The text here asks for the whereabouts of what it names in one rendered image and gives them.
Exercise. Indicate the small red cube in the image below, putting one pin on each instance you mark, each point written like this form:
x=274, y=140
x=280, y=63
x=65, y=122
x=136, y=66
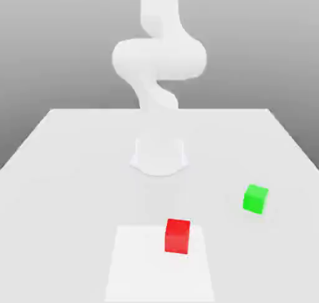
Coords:
x=177, y=237

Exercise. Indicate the small green cube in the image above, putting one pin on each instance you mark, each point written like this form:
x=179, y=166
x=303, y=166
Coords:
x=255, y=199

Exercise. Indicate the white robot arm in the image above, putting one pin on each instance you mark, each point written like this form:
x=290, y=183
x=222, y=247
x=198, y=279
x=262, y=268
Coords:
x=159, y=58

